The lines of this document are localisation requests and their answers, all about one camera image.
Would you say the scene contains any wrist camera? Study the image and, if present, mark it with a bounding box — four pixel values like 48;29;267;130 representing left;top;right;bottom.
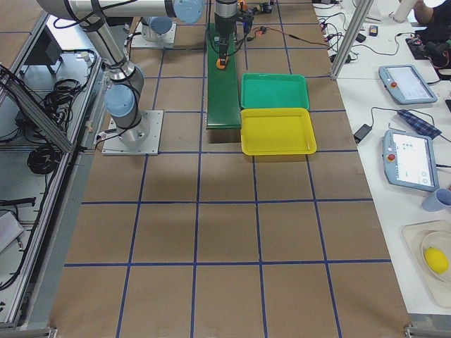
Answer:
237;9;254;36

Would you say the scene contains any plain orange cylinder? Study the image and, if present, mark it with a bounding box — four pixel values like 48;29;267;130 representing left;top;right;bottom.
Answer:
216;58;227;70

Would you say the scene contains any white bowl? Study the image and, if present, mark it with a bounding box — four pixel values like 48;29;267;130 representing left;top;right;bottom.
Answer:
421;230;450;282

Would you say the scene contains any blue teach pendant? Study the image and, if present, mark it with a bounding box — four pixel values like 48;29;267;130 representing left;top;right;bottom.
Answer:
378;65;438;105
382;130;439;192

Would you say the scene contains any green tray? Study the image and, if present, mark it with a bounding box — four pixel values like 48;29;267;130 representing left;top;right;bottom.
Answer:
241;73;310;110

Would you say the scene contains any blue plaid cloth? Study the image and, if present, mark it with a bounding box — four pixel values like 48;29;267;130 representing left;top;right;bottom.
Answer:
397;109;442;139

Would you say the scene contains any aluminium frame post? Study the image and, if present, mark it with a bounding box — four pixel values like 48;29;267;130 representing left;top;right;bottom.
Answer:
330;0;373;80

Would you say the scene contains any yellow tray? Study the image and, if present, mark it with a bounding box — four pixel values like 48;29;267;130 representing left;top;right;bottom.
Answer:
240;108;317;156

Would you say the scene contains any green conveyor belt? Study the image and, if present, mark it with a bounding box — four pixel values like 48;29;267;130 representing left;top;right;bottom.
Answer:
206;23;241;130

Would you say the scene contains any red black power cable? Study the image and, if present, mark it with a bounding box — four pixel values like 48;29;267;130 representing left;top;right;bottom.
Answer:
246;24;335;50

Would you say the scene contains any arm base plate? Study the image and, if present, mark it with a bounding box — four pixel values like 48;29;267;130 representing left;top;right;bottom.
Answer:
101;111;164;156
131;22;177;49

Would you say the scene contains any yellow lemon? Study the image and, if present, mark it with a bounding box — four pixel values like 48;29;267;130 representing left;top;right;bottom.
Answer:
424;247;449;275

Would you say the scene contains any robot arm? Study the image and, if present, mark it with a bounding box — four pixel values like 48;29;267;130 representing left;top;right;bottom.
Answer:
140;16;176;43
38;1;205;145

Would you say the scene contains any blue mug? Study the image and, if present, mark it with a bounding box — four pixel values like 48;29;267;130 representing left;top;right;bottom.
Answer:
421;189;450;212

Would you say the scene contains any black power adapter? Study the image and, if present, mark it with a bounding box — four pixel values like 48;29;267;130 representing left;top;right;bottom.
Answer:
353;124;373;144

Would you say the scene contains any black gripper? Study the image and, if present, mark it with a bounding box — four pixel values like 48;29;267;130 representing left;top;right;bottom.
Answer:
214;0;235;60

